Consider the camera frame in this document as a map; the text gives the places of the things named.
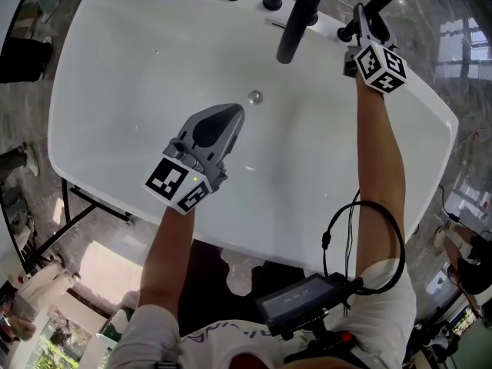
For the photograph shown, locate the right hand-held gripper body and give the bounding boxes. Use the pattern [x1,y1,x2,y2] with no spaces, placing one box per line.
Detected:
[344,42,407,95]

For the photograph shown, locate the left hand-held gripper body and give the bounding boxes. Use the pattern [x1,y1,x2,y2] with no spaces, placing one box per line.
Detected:
[141,137,230,215]

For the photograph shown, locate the dark grey cylindrical rod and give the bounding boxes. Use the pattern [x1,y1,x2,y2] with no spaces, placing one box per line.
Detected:
[344,0,395,38]

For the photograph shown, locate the person's left forearm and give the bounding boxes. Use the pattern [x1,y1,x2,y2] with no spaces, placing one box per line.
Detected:
[140,204,198,309]

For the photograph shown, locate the person's right forearm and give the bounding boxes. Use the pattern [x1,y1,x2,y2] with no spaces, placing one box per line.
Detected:
[354,75,408,282]

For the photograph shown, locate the white bathtub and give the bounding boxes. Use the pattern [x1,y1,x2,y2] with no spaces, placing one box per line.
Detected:
[46,0,460,268]

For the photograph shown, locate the black curved faucet spout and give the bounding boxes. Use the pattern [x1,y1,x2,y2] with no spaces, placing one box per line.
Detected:
[275,0,332,64]

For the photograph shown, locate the person's black shorts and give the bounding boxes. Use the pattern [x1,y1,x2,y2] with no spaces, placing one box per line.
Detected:
[178,238,308,337]

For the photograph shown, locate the person's white T-shirt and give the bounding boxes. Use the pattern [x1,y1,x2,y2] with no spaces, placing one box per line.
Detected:
[109,259,418,369]

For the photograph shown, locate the black chest monitor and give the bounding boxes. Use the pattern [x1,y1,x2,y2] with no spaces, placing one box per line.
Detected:
[255,271,364,337]

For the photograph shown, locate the white box with red button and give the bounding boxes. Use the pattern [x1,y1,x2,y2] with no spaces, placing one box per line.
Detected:
[9,269,32,288]

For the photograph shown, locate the person's chin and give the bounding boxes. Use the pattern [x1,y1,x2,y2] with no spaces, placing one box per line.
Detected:
[226,354,347,369]

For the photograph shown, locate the black monitor cable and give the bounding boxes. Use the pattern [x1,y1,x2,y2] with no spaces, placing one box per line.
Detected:
[321,200,407,295]

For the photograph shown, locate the black floor cable with adapter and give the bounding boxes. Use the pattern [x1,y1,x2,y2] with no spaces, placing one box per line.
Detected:
[437,184,462,222]

